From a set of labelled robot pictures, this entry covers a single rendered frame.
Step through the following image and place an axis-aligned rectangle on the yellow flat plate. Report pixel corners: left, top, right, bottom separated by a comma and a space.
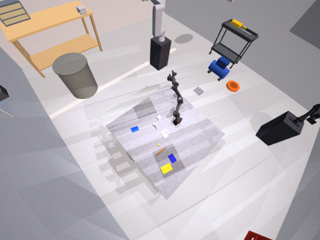
161, 163, 173, 174

